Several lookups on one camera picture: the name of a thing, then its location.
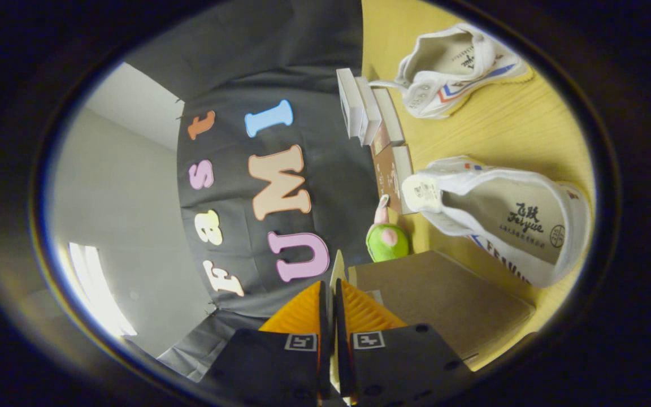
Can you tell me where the brown cardboard storage box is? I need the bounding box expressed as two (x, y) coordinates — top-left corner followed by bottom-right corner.
(330, 250), (536, 363)

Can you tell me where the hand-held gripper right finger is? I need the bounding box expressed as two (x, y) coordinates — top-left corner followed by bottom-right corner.
(333, 278), (476, 405)

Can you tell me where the white flat box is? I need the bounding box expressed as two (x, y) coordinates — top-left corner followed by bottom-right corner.
(373, 88), (406, 145)
(336, 68), (364, 140)
(355, 76), (383, 146)

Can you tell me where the white canvas shoe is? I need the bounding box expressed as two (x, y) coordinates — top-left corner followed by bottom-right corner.
(370, 23), (533, 120)
(401, 155), (592, 289)

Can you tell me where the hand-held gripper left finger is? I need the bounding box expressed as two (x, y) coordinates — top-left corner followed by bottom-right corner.
(198, 281), (332, 405)

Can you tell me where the green plush toy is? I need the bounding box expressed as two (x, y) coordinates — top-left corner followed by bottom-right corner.
(366, 195), (411, 263)

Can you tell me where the black backdrop cloth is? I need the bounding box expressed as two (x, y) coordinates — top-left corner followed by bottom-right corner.
(125, 0), (384, 380)

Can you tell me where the small brown cardboard box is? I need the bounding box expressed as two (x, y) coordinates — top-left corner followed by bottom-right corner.
(370, 125), (416, 216)

